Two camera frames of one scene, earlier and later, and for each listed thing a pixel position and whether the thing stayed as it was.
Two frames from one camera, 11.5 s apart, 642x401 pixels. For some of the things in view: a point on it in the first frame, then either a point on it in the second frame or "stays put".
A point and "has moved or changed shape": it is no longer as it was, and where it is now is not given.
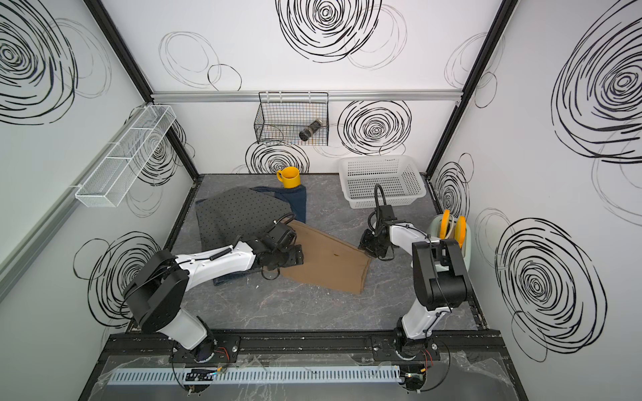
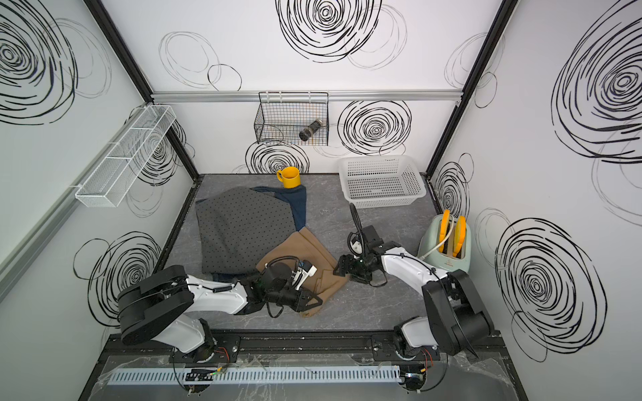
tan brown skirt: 327,261 has moved or changed shape
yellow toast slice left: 445,224 stays put
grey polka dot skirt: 245,213 stays put
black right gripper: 364,243 -> 346,262
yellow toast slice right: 461,229 stays put
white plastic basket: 399,175 stays put
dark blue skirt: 294,196 stays put
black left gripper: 294,260 -> 303,300
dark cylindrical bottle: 305,134 stays put
